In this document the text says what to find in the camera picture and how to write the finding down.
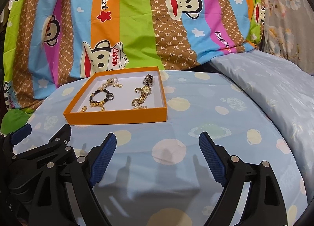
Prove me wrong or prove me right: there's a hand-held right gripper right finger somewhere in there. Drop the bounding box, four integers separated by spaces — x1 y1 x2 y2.
199 131 288 226

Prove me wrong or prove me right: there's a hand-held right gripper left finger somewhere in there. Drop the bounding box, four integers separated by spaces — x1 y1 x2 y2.
28 133 117 226

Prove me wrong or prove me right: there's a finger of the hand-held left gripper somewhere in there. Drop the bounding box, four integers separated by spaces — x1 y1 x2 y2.
12 124 74 167
4 123 32 156

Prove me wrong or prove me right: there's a gold chain bracelet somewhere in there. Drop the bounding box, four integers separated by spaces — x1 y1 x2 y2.
80 102 106 113

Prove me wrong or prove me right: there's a dark bead bracelet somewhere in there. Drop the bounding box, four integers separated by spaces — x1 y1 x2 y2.
89 88 112 102

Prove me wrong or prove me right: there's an orange jewelry box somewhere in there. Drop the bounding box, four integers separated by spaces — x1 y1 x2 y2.
63 67 168 125

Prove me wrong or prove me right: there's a gold wristwatch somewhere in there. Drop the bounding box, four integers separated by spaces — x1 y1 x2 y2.
131 86 152 110

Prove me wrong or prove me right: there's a green cloth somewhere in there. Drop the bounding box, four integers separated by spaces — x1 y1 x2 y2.
0 109 32 135

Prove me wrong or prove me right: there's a light blue planet print sheet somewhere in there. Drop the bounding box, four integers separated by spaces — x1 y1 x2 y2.
0 70 308 226

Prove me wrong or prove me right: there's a colourful monkey print blanket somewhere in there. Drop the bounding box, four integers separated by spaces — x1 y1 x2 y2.
5 0 265 104

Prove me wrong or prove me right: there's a grey floral cloth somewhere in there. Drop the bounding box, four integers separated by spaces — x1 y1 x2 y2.
260 0 314 76

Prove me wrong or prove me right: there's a gold pearl bracelet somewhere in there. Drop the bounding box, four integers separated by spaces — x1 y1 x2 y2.
98 77 122 91

